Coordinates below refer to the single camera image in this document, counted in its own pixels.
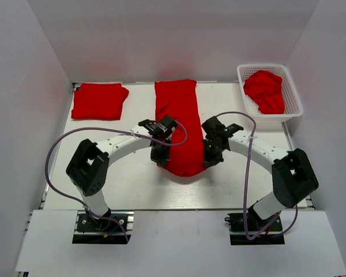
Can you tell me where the red t shirt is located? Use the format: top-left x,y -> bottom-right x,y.
155,79 -> 205,177
71,83 -> 129,121
243,70 -> 285,114

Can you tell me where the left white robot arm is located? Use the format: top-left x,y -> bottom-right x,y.
66,116 -> 178,230

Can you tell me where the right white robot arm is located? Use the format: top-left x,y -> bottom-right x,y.
202,117 -> 319,230

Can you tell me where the folded red t shirt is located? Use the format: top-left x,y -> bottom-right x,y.
71,83 -> 129,121

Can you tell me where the red t shirt in basket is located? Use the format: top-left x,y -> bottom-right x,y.
243,70 -> 285,114

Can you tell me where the white plastic basket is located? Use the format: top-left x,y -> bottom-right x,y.
237,63 -> 303,124

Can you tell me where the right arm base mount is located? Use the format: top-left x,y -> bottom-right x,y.
222,212 -> 286,246

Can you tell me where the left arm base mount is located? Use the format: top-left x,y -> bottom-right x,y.
72,211 -> 134,245

